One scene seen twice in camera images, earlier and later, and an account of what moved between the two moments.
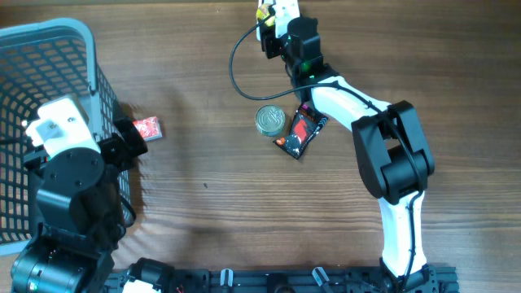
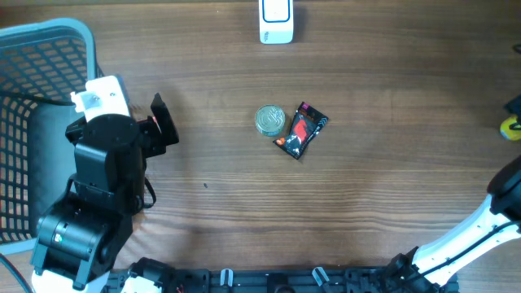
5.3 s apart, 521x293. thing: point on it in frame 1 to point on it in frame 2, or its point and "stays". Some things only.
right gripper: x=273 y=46 to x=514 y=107
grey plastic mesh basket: x=41 y=61 stays
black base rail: x=440 y=279 stays
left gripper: x=116 y=147 to x=154 y=141
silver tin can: x=270 y=120 stays
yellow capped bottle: x=263 y=11 to x=505 y=130
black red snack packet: x=307 y=124 stays
